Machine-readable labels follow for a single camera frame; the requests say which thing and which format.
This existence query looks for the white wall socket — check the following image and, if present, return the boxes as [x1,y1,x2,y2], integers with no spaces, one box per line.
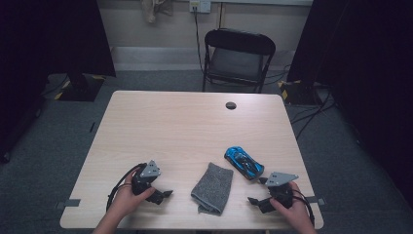
[189,0,212,14]

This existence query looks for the black floor cables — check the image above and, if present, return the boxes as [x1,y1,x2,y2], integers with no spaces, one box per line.
[264,62,339,140]

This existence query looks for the black power cable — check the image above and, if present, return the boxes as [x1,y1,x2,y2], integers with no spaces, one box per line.
[193,8,206,74]

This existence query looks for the black stand base yellow tape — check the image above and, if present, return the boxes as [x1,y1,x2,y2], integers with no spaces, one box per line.
[53,72,106,102]
[278,79,322,105]

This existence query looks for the beige hanging cloth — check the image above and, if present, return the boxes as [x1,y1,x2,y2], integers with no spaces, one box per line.
[139,0,174,23]

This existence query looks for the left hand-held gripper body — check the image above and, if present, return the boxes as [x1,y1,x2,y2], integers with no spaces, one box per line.
[131,159,162,196]

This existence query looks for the blue and black toy car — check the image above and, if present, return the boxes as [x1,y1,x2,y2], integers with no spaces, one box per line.
[223,145,265,181]

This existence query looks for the person's right hand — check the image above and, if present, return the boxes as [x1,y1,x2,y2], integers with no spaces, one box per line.
[270,180,313,228]

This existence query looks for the person's left hand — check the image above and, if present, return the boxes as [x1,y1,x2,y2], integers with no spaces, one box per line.
[111,170,156,222]

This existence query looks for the black folding chair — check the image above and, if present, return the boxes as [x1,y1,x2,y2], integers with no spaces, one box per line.
[202,27,277,95]

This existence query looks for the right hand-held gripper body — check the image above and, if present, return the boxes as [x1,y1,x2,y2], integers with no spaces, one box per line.
[264,171,300,209]

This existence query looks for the grey tape strip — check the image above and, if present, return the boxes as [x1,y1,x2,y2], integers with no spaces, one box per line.
[304,195,326,207]
[55,198,82,210]

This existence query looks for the right hand-held gripper black cable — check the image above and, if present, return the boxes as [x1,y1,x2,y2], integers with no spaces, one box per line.
[291,188,316,227]

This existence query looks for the grey towel cloth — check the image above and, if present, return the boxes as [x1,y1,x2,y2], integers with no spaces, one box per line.
[190,161,234,216]

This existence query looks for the thin brown wall cord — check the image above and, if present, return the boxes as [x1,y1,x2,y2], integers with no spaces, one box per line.
[217,2,226,29]

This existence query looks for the black curtain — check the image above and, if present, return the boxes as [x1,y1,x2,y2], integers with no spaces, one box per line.
[0,0,117,164]
[286,0,413,209]

